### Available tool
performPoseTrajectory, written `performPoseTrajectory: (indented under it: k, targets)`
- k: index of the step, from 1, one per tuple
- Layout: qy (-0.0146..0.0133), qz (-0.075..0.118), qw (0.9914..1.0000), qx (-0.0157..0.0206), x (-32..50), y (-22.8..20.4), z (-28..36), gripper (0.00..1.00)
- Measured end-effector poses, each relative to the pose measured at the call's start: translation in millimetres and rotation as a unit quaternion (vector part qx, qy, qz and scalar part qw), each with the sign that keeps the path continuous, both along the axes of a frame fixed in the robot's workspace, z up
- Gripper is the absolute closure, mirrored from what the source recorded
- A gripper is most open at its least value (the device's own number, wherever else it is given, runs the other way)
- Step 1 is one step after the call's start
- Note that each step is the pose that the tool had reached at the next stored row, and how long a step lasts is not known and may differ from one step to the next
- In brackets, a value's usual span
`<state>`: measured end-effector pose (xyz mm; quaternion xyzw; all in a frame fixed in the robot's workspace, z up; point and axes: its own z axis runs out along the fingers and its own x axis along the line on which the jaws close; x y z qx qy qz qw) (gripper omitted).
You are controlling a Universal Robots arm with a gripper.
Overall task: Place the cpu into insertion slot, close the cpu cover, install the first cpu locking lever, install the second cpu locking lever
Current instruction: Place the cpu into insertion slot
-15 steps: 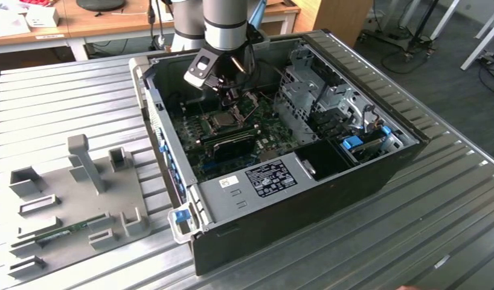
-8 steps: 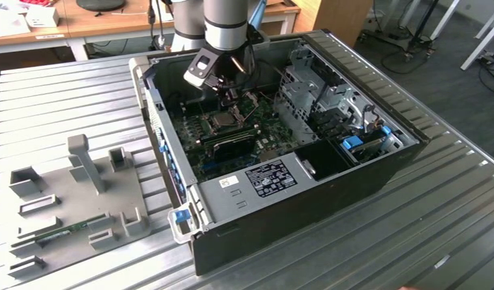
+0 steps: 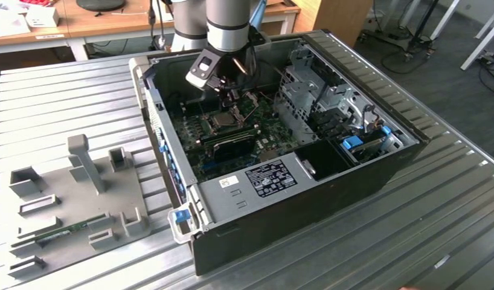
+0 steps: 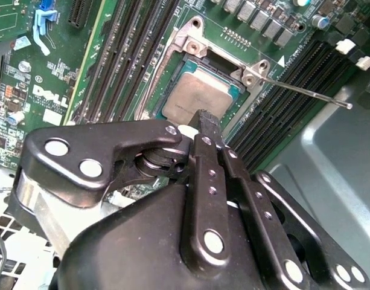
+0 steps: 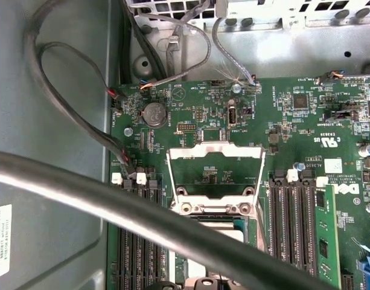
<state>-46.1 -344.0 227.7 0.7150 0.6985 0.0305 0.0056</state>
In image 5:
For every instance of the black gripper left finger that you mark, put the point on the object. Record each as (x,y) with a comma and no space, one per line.
(160,286)

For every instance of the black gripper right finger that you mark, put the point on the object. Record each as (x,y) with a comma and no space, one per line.
(233,285)

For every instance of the metal socket cover frame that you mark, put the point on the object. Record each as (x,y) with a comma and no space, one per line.
(215,150)

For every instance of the RAM slot black latches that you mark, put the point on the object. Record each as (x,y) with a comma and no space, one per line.
(308,226)
(163,272)
(138,262)
(275,226)

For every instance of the RAM slot white latches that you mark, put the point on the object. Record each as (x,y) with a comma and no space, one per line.
(151,266)
(122,259)
(292,226)

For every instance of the blue expansion slot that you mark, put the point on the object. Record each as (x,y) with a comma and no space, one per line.
(367,266)

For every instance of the green RAM stick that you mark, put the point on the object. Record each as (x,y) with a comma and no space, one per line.
(325,235)

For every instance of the silver board screw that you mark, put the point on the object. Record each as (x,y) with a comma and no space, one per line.
(128,131)
(236,88)

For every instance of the green motherboard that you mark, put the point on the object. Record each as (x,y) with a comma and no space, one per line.
(293,136)

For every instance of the white case sticker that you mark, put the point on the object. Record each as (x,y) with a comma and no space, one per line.
(2,241)

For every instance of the internal USB port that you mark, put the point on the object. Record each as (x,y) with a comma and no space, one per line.
(232,116)

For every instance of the round coin battery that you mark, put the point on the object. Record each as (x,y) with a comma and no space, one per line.
(154,114)

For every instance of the black PC case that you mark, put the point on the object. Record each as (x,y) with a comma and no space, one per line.
(9,105)

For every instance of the metal drive cage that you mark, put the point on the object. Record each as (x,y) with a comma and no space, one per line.
(293,45)

